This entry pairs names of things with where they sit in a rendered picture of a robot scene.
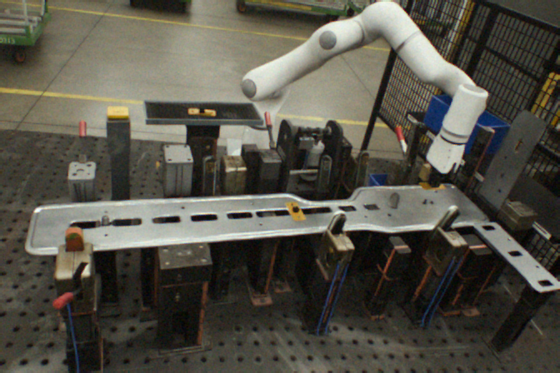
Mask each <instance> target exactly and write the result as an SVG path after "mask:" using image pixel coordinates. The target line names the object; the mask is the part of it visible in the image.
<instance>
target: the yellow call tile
mask: <svg viewBox="0 0 560 373"><path fill-rule="evenodd" d="M107 117H108V118H129V113H128V107H113V106H108V107H107Z"/></svg>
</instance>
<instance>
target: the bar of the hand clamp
mask: <svg viewBox="0 0 560 373"><path fill-rule="evenodd" d="M427 132H428V128H427V127H425V124H423V123H422V122H414V123H413V124H412V129H411V133H410V137H409V140H408V145H407V150H406V151H405V155H404V158H403V161H404V162H405V163H407V168H405V172H406V171H407V169H409V170H410V171H413V168H414V164H415V161H416V158H417V154H418V151H419V147H420V145H421V140H422V137H423V135H425V134H427ZM409 159H411V160H410V162H411V164H412V166H411V167H410V168H408V163H409Z"/></svg>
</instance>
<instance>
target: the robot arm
mask: <svg viewBox="0 0 560 373"><path fill-rule="evenodd" d="M380 37H383V38H385V39H386V40H387V41H388V42H389V44H390V45H391V46H392V49H393V50H394V51H395V52H397V54H398V55H399V56H400V57H401V59H402V60H403V61H404V63H405V64H406V65H407V66H409V68H410V69H411V70H412V72H413V74H414V75H415V76H416V77H417V78H418V79H419V80H421V81H422V83H424V84H427V85H431V86H435V87H438V88H440V89H441V90H443V91H444V92H445V93H447V94H448V95H449V96H450V98H452V103H451V106H450V108H449V111H448V113H447V116H446V119H445V122H443V124H442V127H441V129H440V133H439V134H438V135H437V137H436V138H435V140H434V141H433V144H432V146H431V147H430V148H429V150H428V153H427V160H428V161H429V162H430V169H429V171H430V173H429V175H428V177H427V181H426V183H429V182H432V185H431V186H430V187H440V184H441V182H442V180H443V179H445V178H447V179H453V173H454V172H455V171H456V170H457V169H458V167H459V163H460V161H461V159H462V156H463V150H464V147H465V145H464V144H465V143H466V142H467V140H468V138H469V136H471V133H472V131H473V128H474V126H475V123H476V121H477V119H478V116H479V115H480V114H481V113H482V112H483V111H485V109H486V105H487V103H486V100H487V98H488V92H487V91H486V90H483V89H482V88H480V87H477V86H476V85H475V84H474V83H473V80H471V79H470V78H469V77H468V76H467V75H466V74H465V73H464V72H463V71H461V70H460V68H457V67H455V66H454V65H452V64H451V63H449V62H445V61H444V60H443V59H442V57H441V56H440V54H439V53H438V52H437V50H436V49H435V48H433V45H432V44H431V43H430V42H429V41H428V40H427V38H426V37H425V36H424V35H423V32H421V31H420V30H419V29H418V27H417V26H416V25H415V24H414V22H413V20H412V19H411V18H410V17H409V16H408V15H407V14H406V13H405V12H404V11H403V9H402V8H401V7H400V6H399V5H397V4H396V3H395V2H390V1H383V2H377V3H374V4H372V5H370V6H368V7H366V8H365V9H364V10H363V13H362V14H359V15H358V16H356V17H354V18H351V19H347V20H342V21H337V22H330V23H329V24H327V26H325V27H321V28H319V29H318V30H317V31H316V32H315V33H314V34H313V35H312V36H311V37H310V39H309V40H308V41H307V42H305V43H304V44H303V45H302V46H299V47H297V48H295V49H294V51H292V52H290V53H288V54H287V55H285V56H283V57H280V58H278V59H275V60H273V61H272V62H270V63H268V64H266V65H263V66H261V67H258V68H256V69H253V70H251V71H250V72H248V73H247V75H246V76H245V77H244V79H243V80H242V82H241V89H242V92H243V93H244V95H245V96H246V98H247V99H248V100H250V101H252V102H254V103H255V105H256V107H257V109H258V111H259V113H260V114H261V116H262V118H263V126H244V131H243V138H242V142H241V147H242V146H243V144H257V147H258V149H269V142H270V139H269V134H268V128H267V125H266V119H264V112H270V117H271V123H272V126H271V128H272V134H273V125H274V121H275V117H276V116H277V114H278V112H279V110H280V109H281V106H282V105H283V103H284V102H285V101H286V99H287V97H288V95H289V93H290V91H291V89H292V85H293V82H295V81H297V80H298V79H301V78H303V77H305V76H307V75H308V74H310V72H313V71H315V70H317V69H319V68H320V67H321V66H322V65H324V64H325V63H326V62H328V60H329V59H330V58H332V57H336V56H337V55H339V54H342V53H345V52H350V51H353V50H356V49H358V48H359V47H363V46H365V45H368V44H369V43H371V42H374V41H376V40H377V39H379V38H380Z"/></svg>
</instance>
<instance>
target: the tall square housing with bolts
mask: <svg viewBox="0 0 560 373"><path fill-rule="evenodd" d="M192 172H193V158H192V154H191V151H190V148H189V146H164V147H163V165H162V184H163V190H164V196H163V198H179V197H188V196H191V185H192ZM177 221H180V218H179V217H178V216H171V217H162V223H166V222H177Z"/></svg>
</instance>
